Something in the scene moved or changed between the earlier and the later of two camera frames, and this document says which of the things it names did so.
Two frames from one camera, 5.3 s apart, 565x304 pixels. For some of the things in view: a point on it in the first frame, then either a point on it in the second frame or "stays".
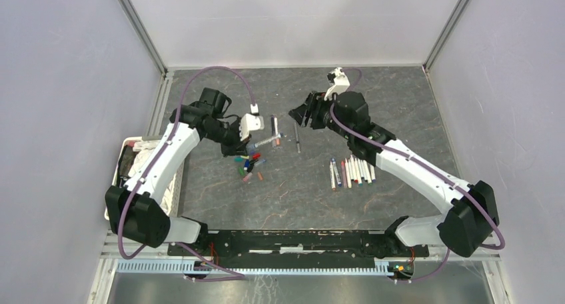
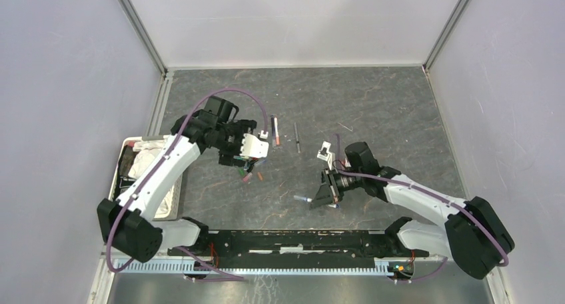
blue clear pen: (252, 147) -> (303, 198)
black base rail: (298, 250) stays
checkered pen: (298, 145) stays
